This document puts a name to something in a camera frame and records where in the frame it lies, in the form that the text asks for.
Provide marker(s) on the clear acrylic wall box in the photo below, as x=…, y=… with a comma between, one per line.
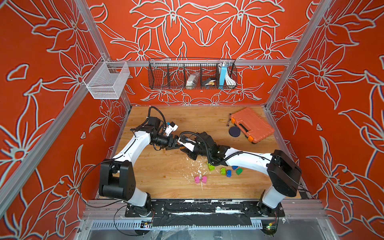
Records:
x=108, y=81

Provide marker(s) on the screwdriver bit beside case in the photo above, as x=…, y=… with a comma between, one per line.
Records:
x=229, y=120

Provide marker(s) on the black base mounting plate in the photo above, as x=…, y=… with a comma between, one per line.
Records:
x=207, y=213

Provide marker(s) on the orange plastic tool case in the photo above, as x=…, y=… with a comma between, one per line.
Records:
x=252, y=125

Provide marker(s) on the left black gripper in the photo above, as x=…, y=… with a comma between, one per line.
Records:
x=174, y=141

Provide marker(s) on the light blue box in basket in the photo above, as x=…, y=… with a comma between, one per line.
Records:
x=223, y=72

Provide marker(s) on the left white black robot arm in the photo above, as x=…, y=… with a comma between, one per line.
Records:
x=117, y=178

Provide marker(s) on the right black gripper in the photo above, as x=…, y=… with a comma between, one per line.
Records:
x=191, y=155

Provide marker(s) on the white slotted cable duct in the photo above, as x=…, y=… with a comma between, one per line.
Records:
x=121, y=225

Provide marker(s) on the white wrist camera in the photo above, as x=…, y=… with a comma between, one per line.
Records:
x=171, y=127
x=189, y=145

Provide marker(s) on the grey plastic bag in basket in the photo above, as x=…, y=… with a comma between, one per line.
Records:
x=192, y=81

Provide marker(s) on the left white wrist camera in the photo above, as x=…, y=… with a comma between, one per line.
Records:
x=171, y=127

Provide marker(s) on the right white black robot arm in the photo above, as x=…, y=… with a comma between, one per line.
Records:
x=283, y=172

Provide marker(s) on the black wire wall basket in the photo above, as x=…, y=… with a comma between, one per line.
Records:
x=172, y=74

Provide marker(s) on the dark green lego brick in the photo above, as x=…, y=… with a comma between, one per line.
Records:
x=239, y=171

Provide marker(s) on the black item in basket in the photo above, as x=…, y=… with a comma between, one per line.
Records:
x=210, y=82

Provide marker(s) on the dark round disc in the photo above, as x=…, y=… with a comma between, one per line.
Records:
x=235, y=132

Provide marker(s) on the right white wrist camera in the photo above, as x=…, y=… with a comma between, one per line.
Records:
x=189, y=145

